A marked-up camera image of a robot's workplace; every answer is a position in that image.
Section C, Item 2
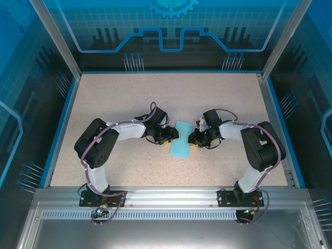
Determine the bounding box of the light blue paper sheet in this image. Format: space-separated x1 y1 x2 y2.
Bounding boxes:
169 120 196 159

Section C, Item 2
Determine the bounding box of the blue table border strip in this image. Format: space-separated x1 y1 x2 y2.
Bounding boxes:
264 77 307 189
38 76 81 189

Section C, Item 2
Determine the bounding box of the grey metal tray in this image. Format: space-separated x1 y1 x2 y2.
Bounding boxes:
15 202 326 249

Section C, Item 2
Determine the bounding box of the long aluminium mounting rail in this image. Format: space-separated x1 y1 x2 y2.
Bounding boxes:
35 186 311 208

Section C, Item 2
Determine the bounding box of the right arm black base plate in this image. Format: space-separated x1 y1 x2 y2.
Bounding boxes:
217 188 265 208

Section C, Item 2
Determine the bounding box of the aluminium side rail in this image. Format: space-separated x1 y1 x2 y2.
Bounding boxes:
256 73 298 188

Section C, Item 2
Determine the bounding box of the slotted grey cable duct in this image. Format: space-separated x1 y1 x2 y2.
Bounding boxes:
40 210 306 221

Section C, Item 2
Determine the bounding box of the cable connector with green light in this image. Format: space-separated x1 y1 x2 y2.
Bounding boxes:
236 207 261 224
93 204 109 218

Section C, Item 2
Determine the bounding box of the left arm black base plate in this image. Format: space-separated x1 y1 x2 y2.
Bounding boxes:
79 190 127 208

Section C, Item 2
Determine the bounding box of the aluminium frame post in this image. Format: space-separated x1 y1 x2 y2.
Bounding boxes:
29 0 81 79
261 0 305 80

